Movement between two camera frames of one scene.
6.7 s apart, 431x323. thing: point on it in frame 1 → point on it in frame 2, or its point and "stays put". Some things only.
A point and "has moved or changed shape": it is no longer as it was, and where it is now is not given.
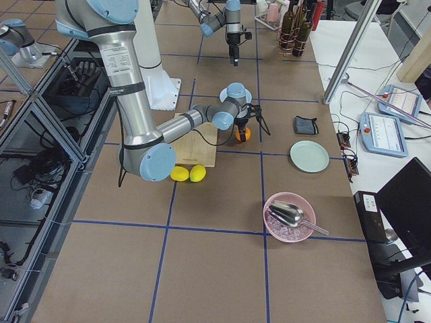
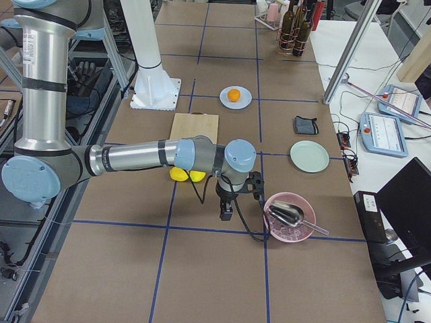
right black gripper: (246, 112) → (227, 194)
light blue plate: (236, 90) stays put
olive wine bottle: (301, 20) stays put
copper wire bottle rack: (292, 42) stays put
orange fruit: (248, 134) has moved or changed shape
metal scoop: (291, 216) stays put
